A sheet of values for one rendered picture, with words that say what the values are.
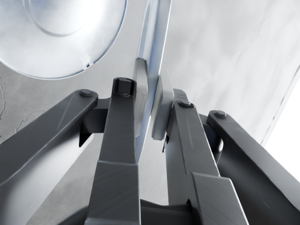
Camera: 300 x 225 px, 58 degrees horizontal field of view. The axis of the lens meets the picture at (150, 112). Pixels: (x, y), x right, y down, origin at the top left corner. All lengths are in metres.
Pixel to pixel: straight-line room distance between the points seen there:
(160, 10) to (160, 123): 0.07
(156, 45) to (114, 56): 0.92
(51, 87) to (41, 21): 0.50
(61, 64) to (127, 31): 0.59
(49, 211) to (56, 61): 0.91
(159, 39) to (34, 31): 0.36
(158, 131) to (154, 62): 0.05
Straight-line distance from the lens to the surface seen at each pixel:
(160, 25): 0.18
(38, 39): 0.52
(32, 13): 0.50
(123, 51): 1.12
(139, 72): 0.17
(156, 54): 0.17
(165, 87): 0.15
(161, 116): 0.15
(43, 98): 0.99
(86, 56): 0.58
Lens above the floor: 0.79
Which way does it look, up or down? 34 degrees down
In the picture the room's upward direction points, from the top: 122 degrees clockwise
